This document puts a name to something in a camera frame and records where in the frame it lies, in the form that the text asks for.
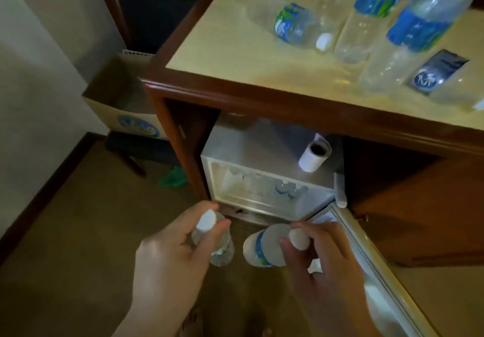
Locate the dark wooden cabinet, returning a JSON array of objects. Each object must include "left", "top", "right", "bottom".
[{"left": 140, "top": 0, "right": 484, "bottom": 269}]

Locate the green plastic bag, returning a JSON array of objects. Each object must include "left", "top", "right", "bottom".
[{"left": 157, "top": 166, "right": 190, "bottom": 189}]

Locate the large blue label water bottle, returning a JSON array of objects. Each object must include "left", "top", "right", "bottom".
[
  {"left": 358, "top": 0, "right": 484, "bottom": 96},
  {"left": 248, "top": 0, "right": 334, "bottom": 53},
  {"left": 333, "top": 0, "right": 416, "bottom": 65}
]

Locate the person's left foot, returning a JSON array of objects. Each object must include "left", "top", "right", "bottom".
[{"left": 177, "top": 306, "right": 205, "bottom": 337}]

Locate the white paper roll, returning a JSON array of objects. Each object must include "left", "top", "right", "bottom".
[{"left": 297, "top": 133, "right": 333, "bottom": 174}]

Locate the cardboard box blue print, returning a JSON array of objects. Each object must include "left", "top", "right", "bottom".
[{"left": 82, "top": 52, "right": 169, "bottom": 140}]

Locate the white mini fridge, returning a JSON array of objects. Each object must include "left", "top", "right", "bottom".
[{"left": 200, "top": 115, "right": 439, "bottom": 337}]

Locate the person's left hand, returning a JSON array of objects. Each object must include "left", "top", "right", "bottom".
[{"left": 130, "top": 200, "right": 233, "bottom": 320}]

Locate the person's right hand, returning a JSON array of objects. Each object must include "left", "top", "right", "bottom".
[{"left": 279, "top": 221, "right": 375, "bottom": 326}]

